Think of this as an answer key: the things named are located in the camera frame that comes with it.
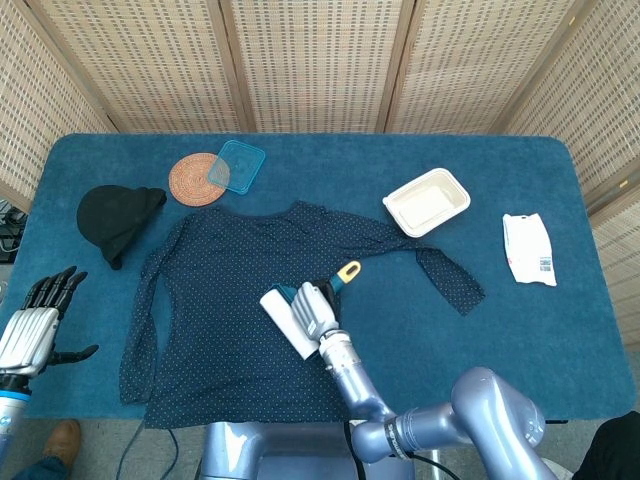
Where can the lavender right robot arm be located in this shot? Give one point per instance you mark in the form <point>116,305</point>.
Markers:
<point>450,425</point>

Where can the teal fuzzy table cover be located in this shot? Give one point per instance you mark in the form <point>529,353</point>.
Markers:
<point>500,340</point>

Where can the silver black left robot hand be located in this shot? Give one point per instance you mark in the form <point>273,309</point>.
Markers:
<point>25,340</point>

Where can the brown leather shoe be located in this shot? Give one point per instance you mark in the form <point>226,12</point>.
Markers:
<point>64,440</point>

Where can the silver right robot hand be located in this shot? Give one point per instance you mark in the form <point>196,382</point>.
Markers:
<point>312,310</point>

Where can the white plastic packet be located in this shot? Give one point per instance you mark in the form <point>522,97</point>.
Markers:
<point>527,247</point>

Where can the cream plastic food container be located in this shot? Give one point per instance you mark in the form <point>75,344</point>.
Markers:
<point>425,202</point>

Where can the transparent blue plastic lid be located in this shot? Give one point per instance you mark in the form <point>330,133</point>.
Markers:
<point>242,162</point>

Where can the navy polka dot shirt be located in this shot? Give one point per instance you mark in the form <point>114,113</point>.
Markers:
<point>215,310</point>

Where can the round woven rattan coaster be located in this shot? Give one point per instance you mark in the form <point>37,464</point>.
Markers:
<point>190,182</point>

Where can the woven bamboo folding screen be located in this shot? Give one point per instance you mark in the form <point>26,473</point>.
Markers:
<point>320,60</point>

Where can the lavender robot torso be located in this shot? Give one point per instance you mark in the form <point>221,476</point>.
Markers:
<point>280,450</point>

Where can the black beanie hat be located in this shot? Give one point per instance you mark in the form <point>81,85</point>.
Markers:
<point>115,220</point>

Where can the blue jeans leg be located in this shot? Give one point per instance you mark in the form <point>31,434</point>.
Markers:
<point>42,471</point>

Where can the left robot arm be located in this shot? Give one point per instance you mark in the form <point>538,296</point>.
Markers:
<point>10,410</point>

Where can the teal lint roller yellow tip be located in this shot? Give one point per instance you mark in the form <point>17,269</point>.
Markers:
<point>281,311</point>

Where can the black garment of bystander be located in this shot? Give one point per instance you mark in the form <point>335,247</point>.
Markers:
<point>612,450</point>

